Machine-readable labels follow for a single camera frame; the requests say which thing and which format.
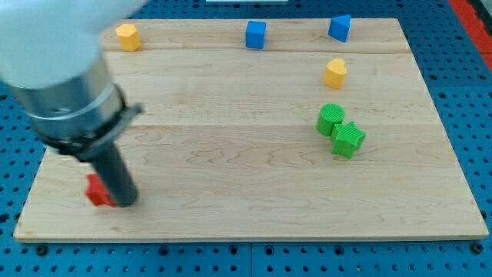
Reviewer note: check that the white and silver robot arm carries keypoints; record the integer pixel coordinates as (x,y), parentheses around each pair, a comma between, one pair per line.
(51,59)

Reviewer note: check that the green circle block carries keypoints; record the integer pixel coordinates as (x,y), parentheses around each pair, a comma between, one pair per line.
(329,115)

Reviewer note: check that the light wooden board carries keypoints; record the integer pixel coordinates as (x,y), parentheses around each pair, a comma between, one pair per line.
(227,148)

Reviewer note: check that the green star block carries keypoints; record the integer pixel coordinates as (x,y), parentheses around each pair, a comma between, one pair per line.
(346,139)

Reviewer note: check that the blue cube block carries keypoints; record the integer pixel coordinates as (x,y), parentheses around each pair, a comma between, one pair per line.
(255,34)

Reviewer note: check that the yellow heart block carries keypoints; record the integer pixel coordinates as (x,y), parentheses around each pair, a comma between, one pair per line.
(335,72)

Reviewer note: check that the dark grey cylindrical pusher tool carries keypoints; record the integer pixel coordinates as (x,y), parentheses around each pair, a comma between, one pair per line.
(105,158)

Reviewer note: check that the blue triangle block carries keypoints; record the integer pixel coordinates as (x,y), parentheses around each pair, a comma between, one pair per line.
(339,27)

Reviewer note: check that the yellow hexagon block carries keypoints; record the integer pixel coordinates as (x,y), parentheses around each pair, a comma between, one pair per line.
(128,37)

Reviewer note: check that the red block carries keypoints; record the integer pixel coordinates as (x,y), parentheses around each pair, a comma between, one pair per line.
(96,191)

